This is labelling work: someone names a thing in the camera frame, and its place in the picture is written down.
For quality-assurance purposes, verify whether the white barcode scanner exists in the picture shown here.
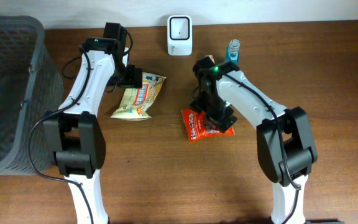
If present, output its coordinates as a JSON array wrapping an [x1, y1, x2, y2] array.
[[167, 15, 193, 56]]

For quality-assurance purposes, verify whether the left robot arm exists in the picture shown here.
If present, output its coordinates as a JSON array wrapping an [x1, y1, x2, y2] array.
[[42, 22, 142, 223]]

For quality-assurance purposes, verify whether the blue mouthwash bottle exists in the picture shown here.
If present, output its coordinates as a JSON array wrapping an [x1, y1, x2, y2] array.
[[225, 39, 241, 65]]

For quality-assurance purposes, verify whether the red candy bag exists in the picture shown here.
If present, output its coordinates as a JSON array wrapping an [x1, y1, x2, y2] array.
[[181, 109, 235, 142]]

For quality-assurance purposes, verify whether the yellow snack bag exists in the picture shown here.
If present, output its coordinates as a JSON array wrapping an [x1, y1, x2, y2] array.
[[111, 72, 166, 121]]

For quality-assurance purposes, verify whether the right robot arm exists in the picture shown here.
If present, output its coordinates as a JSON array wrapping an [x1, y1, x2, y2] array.
[[190, 56, 318, 223]]

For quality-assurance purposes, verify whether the grey plastic mesh basket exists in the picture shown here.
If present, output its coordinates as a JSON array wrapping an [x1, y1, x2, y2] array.
[[0, 16, 64, 175]]

